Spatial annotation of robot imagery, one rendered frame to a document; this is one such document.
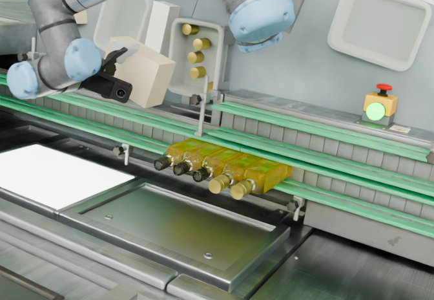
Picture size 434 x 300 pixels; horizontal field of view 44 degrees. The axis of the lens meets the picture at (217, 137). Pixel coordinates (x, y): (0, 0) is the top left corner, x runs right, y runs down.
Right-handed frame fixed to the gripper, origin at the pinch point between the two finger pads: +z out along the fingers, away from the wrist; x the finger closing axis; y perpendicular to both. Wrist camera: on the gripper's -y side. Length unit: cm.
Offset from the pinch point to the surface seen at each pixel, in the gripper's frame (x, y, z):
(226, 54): -6.9, -8.4, 31.0
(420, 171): -6, -71, 23
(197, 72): 1.6, -2.6, 29.0
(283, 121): -3.0, -37.1, 15.6
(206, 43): -7.0, -0.9, 31.1
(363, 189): 5, -62, 23
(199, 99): 1.3, -15.4, 10.1
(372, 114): -13, -55, 25
